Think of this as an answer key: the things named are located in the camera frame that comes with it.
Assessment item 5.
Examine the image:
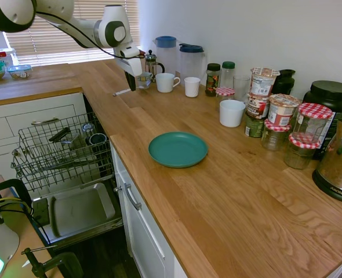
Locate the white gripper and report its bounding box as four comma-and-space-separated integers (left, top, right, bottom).
114, 56, 143, 93

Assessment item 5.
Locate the white robot base green light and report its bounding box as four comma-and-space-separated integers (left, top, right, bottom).
0, 185, 21, 275

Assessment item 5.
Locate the grey dishwasher door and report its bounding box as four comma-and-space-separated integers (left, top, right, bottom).
31, 181, 124, 250

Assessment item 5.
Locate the glass French press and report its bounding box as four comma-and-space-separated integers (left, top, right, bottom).
144, 49, 166, 82

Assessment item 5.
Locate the large white mug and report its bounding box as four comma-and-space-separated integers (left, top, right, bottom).
155, 72, 181, 94

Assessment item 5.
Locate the clear pitcher light blue lid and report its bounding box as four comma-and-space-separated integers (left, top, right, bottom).
152, 35, 179, 81

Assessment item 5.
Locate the small plain white cup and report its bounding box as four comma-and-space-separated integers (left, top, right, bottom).
184, 76, 202, 98

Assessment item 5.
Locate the clear pitcher dark blue lid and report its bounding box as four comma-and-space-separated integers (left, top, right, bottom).
177, 43, 208, 88

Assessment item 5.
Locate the clear glass jar with label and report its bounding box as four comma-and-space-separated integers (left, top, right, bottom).
81, 122, 96, 138

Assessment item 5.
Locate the dark blue mug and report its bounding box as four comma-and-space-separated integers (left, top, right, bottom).
89, 133, 108, 155

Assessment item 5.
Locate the spice jar dark green lid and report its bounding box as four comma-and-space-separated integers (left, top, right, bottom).
205, 63, 222, 97

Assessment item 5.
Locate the green plate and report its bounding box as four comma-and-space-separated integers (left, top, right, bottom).
147, 131, 209, 169

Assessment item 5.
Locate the black square container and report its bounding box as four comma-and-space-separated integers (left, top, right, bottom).
48, 126, 82, 146

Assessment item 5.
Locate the window blind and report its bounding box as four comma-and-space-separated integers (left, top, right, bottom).
0, 0, 139, 68

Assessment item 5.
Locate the small glass jar checkered lid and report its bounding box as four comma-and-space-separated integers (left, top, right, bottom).
214, 87, 237, 112

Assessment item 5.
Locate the clear bottle green lid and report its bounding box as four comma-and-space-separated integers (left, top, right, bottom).
220, 60, 237, 89

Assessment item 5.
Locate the wide white cup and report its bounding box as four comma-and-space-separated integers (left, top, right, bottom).
219, 99, 246, 128

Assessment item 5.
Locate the food container blue lid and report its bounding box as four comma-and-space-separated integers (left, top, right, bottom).
6, 64, 33, 80

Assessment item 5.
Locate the clear drinking glass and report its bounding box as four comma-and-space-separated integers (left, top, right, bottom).
232, 75, 252, 103

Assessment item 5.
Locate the white container red clip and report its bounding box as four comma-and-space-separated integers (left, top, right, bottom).
0, 48, 17, 67

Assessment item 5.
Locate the red label oatmeal cup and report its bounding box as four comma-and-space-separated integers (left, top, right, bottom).
246, 92, 271, 120

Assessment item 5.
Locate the green tin can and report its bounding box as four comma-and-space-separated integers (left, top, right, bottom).
243, 111, 266, 138

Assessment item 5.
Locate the paper oatmeal cup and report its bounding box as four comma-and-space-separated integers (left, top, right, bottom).
267, 93, 303, 127
249, 67, 281, 97

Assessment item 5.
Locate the dark green C-clamp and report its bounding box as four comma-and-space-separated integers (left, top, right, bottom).
20, 244, 84, 278
0, 178, 34, 215

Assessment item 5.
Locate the black vase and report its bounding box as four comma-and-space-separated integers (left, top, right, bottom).
271, 68, 297, 96

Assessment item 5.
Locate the glass jar red checkered lid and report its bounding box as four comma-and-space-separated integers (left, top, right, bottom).
283, 133, 322, 170
260, 118, 293, 152
292, 102, 336, 144

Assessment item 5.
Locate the white cabinet with drawer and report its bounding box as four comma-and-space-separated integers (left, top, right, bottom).
110, 141, 195, 278

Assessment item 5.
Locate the wooden robot mounting table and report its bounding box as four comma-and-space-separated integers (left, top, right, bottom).
0, 185, 59, 278

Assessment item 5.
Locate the large black plastic tub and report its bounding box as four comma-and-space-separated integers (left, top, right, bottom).
302, 80, 342, 161

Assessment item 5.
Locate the stainless steel electric kettle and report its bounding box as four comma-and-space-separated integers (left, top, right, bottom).
311, 115, 342, 206

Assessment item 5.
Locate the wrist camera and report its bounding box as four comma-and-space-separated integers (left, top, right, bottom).
119, 45, 141, 59

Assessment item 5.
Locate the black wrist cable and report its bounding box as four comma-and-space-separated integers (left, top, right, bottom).
34, 10, 139, 62

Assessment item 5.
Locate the silver corner cabinet bar handle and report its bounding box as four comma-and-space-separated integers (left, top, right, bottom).
31, 116, 61, 126

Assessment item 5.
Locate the silver drawer bar handle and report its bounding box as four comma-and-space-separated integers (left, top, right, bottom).
123, 182, 143, 212

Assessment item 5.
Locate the grey wire dishwasher rack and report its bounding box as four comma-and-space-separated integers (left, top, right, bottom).
10, 112, 115, 193

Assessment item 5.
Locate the yellow cable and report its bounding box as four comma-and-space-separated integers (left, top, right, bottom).
0, 197, 34, 217

